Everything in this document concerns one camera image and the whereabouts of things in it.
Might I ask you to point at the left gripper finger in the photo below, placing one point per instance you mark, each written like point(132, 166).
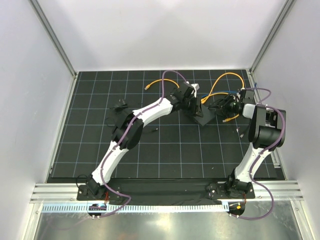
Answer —
point(198, 108)
point(190, 113)

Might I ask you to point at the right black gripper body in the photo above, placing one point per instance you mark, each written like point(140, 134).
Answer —
point(231, 105)

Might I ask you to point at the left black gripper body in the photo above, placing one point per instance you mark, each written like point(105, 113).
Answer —
point(190, 103)

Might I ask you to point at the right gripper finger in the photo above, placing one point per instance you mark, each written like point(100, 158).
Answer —
point(222, 112)
point(220, 104)

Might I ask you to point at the yellow ethernet cable short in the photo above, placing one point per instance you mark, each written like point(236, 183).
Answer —
point(230, 118)

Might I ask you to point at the black network switch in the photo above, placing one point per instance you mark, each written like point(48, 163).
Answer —
point(208, 116)

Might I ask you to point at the yellow ethernet cable long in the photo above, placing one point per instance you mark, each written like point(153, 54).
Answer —
point(227, 83)

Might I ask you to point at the black power adapter plug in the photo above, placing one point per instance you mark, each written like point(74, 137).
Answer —
point(120, 105)

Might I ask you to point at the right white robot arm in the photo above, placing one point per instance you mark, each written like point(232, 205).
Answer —
point(266, 132)

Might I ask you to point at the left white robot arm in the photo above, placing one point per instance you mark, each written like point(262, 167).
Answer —
point(128, 129)

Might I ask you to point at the right aluminium corner post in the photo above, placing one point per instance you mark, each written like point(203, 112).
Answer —
point(282, 15)

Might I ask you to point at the aluminium corner post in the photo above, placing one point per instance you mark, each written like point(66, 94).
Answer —
point(282, 15)
point(52, 36)

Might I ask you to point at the aluminium frame rail front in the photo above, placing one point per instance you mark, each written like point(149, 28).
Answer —
point(282, 190)

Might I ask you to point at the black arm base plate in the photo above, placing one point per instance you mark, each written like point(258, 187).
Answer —
point(167, 191)

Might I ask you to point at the left aluminium corner post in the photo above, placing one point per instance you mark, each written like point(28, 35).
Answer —
point(52, 36)

